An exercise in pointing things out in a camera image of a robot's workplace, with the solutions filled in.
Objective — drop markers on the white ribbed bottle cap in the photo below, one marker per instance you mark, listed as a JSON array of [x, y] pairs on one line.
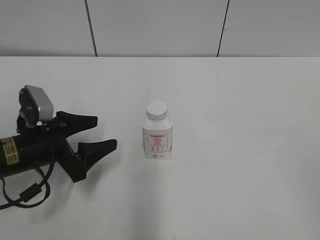
[[156, 110]]

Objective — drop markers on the white yogurt bottle red label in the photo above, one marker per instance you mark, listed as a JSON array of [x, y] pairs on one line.
[[158, 137]]

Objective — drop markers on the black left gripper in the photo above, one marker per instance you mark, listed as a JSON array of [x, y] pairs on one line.
[[47, 143]]

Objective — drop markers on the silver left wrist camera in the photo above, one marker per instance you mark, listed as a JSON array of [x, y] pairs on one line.
[[35, 106]]

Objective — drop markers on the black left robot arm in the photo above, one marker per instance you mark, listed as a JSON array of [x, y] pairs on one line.
[[9, 155]]

